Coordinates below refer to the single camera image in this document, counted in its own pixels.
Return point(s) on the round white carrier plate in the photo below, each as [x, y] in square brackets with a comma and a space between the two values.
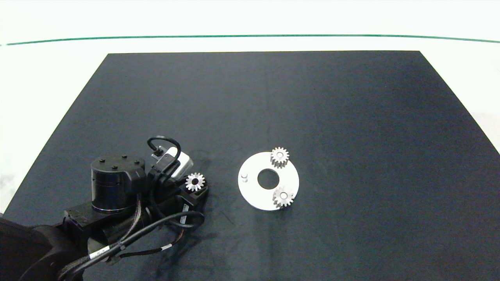
[252, 195]

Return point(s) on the dark mat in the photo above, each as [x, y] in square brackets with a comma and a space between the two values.
[351, 136]

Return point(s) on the small steel planetary gear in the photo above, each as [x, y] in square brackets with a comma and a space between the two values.
[285, 159]
[289, 199]
[200, 184]

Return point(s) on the silver boxy wrist camera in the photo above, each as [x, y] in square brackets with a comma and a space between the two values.
[183, 163]

